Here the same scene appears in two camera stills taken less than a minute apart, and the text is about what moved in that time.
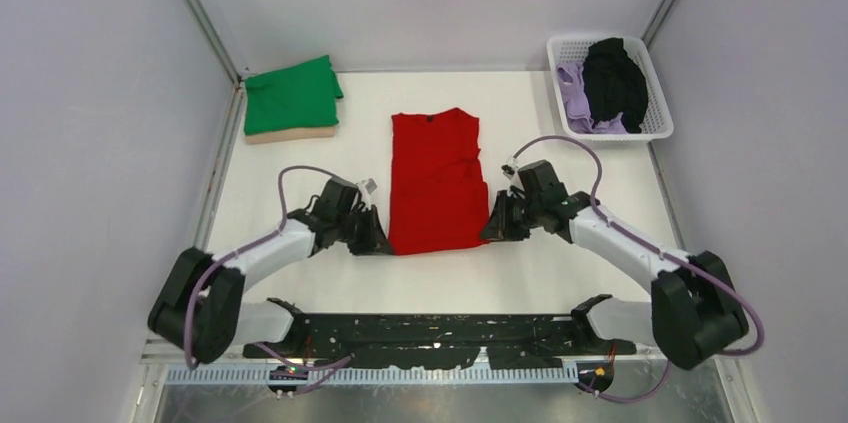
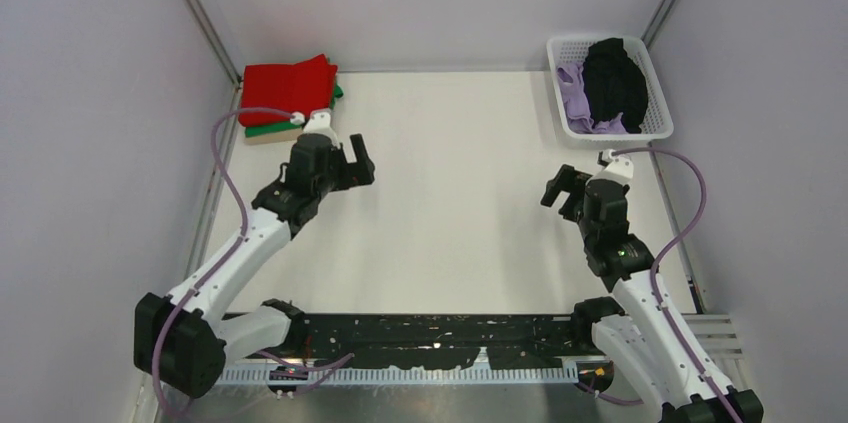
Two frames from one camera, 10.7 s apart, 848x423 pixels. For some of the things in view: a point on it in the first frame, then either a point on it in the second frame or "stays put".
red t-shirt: [438, 197] → [303, 87]
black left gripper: [374, 241] → [353, 174]
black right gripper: [500, 228] → [569, 180]
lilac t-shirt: [578, 105] stays put
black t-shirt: [615, 84] stays put
